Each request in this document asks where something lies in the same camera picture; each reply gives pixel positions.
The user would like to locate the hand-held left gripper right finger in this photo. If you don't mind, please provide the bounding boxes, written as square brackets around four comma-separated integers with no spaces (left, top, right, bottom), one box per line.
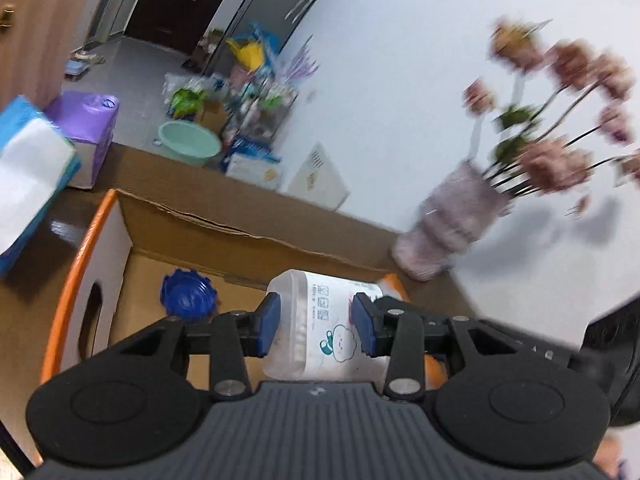
[351,292,521,403]

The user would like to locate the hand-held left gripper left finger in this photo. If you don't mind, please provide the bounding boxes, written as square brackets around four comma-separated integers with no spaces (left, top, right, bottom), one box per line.
[107,292,282,402]

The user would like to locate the clear plastic bottle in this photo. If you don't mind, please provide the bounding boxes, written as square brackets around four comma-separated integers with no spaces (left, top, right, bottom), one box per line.
[261,269,401,382]

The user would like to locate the cardboard box with orange edge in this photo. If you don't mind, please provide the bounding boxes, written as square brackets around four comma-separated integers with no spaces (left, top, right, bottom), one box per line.
[41,189,483,396]

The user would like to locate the pink ceramic vase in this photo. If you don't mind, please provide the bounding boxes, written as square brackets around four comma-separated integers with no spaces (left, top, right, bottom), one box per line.
[391,160,511,282]

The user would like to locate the blue white carton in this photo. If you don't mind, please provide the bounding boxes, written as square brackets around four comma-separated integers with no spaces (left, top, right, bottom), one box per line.
[222,137,283,191]

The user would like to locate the green plastic basin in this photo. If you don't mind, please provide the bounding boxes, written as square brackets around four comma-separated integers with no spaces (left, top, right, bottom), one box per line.
[157,120,222,168]

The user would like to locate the dried pink roses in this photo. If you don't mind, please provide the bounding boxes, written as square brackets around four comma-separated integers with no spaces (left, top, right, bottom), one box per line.
[462,17,640,221]

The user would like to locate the small cardboard box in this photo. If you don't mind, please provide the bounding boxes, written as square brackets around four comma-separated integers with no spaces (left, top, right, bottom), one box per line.
[197,100,231,131]

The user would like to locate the green snack bag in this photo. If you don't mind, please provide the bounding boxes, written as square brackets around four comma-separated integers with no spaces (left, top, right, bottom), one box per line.
[170,87,208,116]

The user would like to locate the purple tissue pack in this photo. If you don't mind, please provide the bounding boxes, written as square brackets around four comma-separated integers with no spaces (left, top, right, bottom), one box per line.
[44,91,120,190]

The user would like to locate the blue tissue pack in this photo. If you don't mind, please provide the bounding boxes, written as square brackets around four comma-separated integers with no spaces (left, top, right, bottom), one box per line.
[0,95,82,276]

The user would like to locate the blue plastic bag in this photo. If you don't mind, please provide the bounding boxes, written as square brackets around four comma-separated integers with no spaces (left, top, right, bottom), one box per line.
[250,22,283,68]

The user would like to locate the pair of shoes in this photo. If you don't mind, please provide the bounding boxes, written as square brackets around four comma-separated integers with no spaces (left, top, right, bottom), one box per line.
[72,47,106,66]

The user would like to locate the dark brown entrance door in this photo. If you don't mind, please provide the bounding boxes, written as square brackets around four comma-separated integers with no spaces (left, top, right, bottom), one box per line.
[124,0,251,56]

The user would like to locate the pink ribbed suitcase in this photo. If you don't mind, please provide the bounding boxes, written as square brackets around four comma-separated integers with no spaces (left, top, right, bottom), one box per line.
[0,0,92,111]

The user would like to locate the wire storage rack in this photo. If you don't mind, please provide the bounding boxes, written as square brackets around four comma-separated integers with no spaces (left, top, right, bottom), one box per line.
[222,67,301,161]

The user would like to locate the purple wall decoration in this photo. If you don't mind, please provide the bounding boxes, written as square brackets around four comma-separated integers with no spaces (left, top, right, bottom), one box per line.
[280,45,321,86]

